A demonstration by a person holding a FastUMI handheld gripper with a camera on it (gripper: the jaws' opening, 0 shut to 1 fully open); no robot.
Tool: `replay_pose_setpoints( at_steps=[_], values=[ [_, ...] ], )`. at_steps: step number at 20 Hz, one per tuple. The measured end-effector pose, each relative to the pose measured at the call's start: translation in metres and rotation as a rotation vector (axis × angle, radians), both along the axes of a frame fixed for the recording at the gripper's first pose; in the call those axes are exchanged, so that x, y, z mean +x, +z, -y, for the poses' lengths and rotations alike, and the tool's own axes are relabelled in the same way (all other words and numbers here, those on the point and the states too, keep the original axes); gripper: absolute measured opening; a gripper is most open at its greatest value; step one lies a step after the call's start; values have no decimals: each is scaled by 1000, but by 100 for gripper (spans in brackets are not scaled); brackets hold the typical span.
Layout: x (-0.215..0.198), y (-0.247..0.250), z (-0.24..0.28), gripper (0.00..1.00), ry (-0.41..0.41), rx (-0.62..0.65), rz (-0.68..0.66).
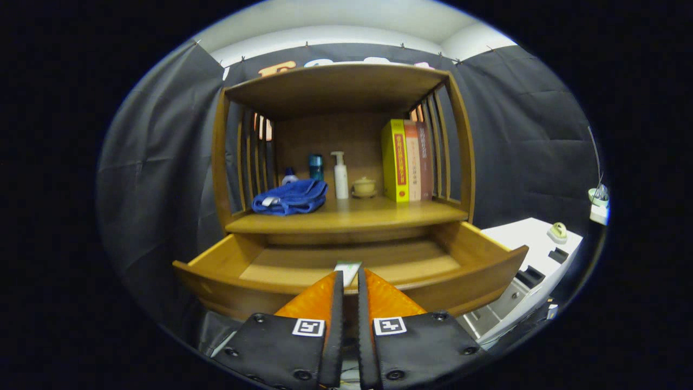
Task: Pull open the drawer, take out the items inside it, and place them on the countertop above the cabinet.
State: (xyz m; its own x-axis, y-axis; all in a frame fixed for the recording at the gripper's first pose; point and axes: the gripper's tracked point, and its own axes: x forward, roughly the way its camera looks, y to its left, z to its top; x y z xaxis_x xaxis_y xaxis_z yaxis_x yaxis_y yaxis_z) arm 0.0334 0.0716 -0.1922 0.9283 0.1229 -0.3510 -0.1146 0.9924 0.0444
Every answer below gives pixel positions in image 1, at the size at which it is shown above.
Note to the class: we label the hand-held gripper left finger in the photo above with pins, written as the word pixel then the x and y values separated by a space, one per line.
pixel 334 346

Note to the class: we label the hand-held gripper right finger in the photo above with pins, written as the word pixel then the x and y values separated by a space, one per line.
pixel 367 346

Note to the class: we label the white and green tube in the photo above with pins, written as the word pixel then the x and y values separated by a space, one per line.
pixel 347 272

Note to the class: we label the wooden drawer with black knob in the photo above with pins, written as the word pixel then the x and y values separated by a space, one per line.
pixel 227 295

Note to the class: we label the wooden countertop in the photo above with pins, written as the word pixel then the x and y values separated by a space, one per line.
pixel 368 214

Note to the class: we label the white side cabinet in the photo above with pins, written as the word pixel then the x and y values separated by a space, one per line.
pixel 525 238

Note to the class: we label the wooden cabinet with slatted sides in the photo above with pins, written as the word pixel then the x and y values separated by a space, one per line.
pixel 335 86

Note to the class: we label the folded blue towel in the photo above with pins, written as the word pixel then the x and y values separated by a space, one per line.
pixel 295 196

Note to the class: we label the beige lidded tea bowl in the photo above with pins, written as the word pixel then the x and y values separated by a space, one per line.
pixel 364 187

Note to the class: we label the white pump bottle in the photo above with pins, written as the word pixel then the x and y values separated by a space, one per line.
pixel 341 181

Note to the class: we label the small white bottle blue cap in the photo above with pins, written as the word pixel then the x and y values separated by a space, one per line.
pixel 289 177

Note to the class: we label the teal bottle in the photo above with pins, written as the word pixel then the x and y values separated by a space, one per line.
pixel 315 167

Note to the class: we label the thick yellow book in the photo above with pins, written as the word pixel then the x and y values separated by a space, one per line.
pixel 398 162

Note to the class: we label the orange book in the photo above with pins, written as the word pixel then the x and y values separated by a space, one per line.
pixel 413 162

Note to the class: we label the brown book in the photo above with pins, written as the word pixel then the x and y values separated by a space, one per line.
pixel 426 162

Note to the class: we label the small pale green holder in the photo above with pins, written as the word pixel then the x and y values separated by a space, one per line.
pixel 558 232

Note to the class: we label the white side shelf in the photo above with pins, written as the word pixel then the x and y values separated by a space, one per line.
pixel 600 215

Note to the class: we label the pale green bowl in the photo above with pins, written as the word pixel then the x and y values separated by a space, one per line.
pixel 598 196

